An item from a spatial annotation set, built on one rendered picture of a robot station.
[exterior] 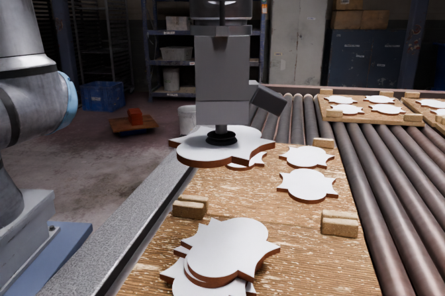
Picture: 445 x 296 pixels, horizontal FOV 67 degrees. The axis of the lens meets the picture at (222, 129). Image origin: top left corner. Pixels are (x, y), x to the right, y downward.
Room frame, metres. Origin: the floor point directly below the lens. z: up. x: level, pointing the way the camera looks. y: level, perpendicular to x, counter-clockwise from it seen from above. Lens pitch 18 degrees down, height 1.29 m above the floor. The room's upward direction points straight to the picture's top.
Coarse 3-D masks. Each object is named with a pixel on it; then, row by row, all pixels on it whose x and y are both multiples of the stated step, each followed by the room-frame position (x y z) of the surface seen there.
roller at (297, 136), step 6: (294, 96) 1.63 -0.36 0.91; (300, 96) 1.62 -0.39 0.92; (294, 102) 1.52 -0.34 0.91; (300, 102) 1.50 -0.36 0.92; (294, 108) 1.41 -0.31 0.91; (300, 108) 1.39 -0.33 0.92; (294, 114) 1.31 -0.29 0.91; (300, 114) 1.30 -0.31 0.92; (294, 120) 1.22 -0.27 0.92; (300, 120) 1.21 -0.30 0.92; (294, 126) 1.14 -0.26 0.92; (300, 126) 1.13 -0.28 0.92; (294, 132) 1.07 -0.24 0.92; (300, 132) 1.07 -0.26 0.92; (294, 138) 1.01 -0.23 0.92; (300, 138) 1.01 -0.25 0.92
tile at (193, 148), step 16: (208, 128) 0.47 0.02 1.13; (240, 128) 0.47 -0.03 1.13; (176, 144) 0.42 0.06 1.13; (192, 144) 0.41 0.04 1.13; (208, 144) 0.41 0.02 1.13; (240, 144) 0.41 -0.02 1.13; (256, 144) 0.41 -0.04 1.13; (272, 144) 0.42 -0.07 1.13; (192, 160) 0.36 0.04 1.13; (208, 160) 0.36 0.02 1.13; (224, 160) 0.36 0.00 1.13; (240, 160) 0.37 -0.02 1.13
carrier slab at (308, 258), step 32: (192, 224) 0.51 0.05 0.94; (160, 256) 0.43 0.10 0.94; (288, 256) 0.43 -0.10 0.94; (320, 256) 0.43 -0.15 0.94; (352, 256) 0.43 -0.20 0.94; (128, 288) 0.36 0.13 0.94; (160, 288) 0.36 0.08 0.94; (256, 288) 0.36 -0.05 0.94; (288, 288) 0.36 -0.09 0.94; (320, 288) 0.36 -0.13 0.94; (352, 288) 0.36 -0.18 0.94
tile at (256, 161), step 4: (260, 152) 0.82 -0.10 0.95; (264, 152) 0.82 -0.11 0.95; (256, 156) 0.80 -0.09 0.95; (260, 156) 0.80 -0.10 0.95; (264, 156) 0.82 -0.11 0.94; (252, 160) 0.77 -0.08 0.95; (256, 160) 0.77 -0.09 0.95; (260, 160) 0.77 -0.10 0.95; (228, 164) 0.75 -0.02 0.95; (232, 164) 0.75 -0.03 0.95; (236, 164) 0.75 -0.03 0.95; (252, 164) 0.75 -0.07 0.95; (256, 164) 0.76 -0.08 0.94; (260, 164) 0.76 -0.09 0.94; (228, 168) 0.74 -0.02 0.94; (232, 168) 0.74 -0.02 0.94; (236, 168) 0.73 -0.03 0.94; (240, 168) 0.73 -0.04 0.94; (244, 168) 0.73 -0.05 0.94; (248, 168) 0.74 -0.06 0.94
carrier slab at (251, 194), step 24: (288, 144) 0.91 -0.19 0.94; (216, 168) 0.75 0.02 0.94; (264, 168) 0.75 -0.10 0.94; (288, 168) 0.75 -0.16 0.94; (336, 168) 0.75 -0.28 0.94; (192, 192) 0.63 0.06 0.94; (216, 192) 0.63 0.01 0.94; (240, 192) 0.63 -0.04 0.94; (264, 192) 0.63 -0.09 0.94; (336, 192) 0.63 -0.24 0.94; (216, 216) 0.54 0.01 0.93; (240, 216) 0.54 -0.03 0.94; (264, 216) 0.54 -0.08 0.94; (288, 216) 0.54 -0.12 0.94; (312, 216) 0.54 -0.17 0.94
